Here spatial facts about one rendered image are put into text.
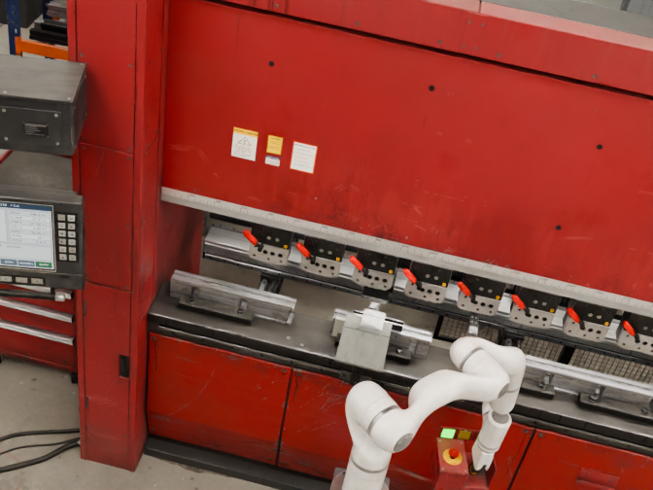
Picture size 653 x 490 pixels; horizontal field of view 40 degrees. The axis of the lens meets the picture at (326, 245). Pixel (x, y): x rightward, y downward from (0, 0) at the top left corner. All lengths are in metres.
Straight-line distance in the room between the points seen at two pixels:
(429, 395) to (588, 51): 1.12
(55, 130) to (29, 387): 1.98
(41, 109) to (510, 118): 1.43
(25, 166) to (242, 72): 1.49
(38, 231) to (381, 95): 1.18
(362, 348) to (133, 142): 1.13
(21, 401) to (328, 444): 1.50
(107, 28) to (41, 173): 1.41
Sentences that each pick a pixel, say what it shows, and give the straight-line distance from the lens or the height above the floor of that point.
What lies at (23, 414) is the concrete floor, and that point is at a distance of 4.38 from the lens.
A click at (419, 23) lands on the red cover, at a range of 2.77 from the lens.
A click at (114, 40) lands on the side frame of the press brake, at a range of 2.84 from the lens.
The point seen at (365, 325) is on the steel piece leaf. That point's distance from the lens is 3.43.
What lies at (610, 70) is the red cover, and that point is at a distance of 2.83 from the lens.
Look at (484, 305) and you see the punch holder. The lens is 3.32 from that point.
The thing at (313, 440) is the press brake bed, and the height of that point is 0.38.
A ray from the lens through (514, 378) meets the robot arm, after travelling 2.95.
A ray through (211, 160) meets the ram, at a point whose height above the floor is 1.56.
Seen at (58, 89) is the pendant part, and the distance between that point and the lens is 2.76.
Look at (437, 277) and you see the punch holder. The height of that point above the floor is 1.29.
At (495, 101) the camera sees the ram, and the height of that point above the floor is 2.02.
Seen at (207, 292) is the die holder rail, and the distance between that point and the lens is 3.55.
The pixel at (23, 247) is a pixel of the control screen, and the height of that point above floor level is 1.41.
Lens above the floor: 3.28
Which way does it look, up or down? 37 degrees down
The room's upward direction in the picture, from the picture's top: 11 degrees clockwise
